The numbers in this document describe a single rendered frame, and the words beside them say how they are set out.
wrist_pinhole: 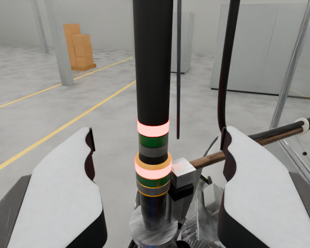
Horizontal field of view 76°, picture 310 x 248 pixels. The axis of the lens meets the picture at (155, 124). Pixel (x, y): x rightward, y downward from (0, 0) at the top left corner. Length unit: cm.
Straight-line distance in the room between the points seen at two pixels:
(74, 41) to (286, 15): 654
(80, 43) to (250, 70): 577
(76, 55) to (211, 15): 734
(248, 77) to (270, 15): 139
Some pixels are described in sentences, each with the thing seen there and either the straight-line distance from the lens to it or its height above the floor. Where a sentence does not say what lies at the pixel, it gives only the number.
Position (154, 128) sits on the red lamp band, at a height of 162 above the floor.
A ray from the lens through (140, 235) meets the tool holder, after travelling 31.
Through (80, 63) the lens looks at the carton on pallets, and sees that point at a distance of 841.
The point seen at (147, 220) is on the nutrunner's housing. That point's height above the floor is 148.
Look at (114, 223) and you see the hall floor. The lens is 215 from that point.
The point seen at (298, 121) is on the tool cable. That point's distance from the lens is 44.
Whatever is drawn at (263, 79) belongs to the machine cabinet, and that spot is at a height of 40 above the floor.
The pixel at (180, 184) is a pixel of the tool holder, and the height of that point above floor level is 153.
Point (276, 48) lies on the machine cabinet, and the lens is 571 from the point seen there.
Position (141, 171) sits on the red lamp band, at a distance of 23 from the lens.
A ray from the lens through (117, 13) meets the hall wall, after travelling 1388.
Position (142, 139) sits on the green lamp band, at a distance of 21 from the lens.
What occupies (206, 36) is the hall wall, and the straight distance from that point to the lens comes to 1231.
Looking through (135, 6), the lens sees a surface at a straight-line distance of 18.
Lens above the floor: 172
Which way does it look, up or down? 28 degrees down
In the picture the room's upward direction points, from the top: straight up
